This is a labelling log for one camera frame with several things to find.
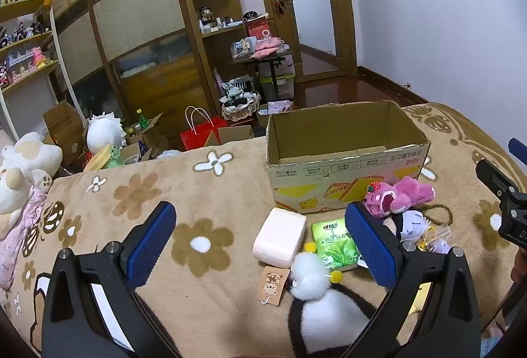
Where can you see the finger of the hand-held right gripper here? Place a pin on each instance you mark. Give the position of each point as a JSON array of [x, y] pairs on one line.
[[494, 176], [518, 150]]

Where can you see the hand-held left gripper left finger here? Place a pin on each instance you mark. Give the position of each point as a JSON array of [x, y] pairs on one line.
[[152, 242]]

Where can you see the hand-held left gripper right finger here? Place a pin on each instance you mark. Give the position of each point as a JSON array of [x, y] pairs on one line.
[[370, 246]]

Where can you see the green tissue pack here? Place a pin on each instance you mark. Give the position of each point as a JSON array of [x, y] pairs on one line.
[[333, 246]]

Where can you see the white purple plush toy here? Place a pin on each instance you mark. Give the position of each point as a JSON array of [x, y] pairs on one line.
[[411, 224]]

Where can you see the pink bear plush toy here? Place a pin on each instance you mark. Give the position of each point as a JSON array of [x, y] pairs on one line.
[[403, 193]]

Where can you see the white fluffy plush toy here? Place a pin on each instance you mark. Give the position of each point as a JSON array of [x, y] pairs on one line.
[[306, 273]]

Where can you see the person's right hand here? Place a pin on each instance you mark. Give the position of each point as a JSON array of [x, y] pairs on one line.
[[519, 265]]

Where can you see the small clear plastic bag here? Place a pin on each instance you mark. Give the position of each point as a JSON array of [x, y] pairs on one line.
[[436, 242]]

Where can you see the green frog toy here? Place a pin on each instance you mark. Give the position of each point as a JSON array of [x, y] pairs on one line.
[[113, 158]]

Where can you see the yellow ribbed toy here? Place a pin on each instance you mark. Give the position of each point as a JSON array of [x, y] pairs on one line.
[[95, 160]]

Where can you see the brown paper tag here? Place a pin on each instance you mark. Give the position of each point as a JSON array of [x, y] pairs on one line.
[[271, 284]]

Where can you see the open cardboard box with bottles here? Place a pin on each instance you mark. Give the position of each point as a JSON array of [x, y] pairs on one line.
[[150, 135]]

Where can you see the red paper bag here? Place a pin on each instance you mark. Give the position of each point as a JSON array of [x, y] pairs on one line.
[[201, 135]]

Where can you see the white-haired plush head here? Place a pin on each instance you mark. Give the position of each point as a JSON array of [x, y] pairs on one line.
[[101, 135]]

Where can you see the green bottle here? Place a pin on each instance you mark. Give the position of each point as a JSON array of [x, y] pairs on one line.
[[143, 119]]

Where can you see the small brown cardboard box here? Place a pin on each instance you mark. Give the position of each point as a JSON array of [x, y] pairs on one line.
[[234, 134]]

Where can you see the pink cloth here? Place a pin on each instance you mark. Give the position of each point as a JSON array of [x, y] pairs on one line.
[[16, 234]]

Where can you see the large cream plush toy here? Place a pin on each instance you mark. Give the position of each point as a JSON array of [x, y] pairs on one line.
[[24, 160]]

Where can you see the lace-trimmed basket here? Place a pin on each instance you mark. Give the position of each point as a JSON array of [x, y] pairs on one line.
[[241, 110]]

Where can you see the box with pink packets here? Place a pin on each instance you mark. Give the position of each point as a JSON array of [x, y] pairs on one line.
[[276, 108]]

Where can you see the black and white striped plush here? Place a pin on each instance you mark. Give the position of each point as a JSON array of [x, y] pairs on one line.
[[238, 88]]

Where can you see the clear plastic storage bin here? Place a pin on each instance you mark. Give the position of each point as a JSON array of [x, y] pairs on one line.
[[284, 84]]

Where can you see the small black side table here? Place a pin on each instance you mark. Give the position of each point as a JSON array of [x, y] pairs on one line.
[[271, 71]]

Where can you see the white curved tube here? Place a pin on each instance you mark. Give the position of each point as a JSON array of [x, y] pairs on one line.
[[61, 61]]

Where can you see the wooden shelf with figurines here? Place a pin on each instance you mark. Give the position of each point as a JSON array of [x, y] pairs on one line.
[[29, 75]]

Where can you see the clear plastic box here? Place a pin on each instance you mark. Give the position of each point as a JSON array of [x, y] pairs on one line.
[[243, 49]]

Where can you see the pink clothing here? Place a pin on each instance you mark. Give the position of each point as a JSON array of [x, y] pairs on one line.
[[267, 47]]

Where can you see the wooden wardrobe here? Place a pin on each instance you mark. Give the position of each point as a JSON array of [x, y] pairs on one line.
[[136, 12]]

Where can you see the red box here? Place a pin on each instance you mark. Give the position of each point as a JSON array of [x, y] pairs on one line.
[[258, 28]]

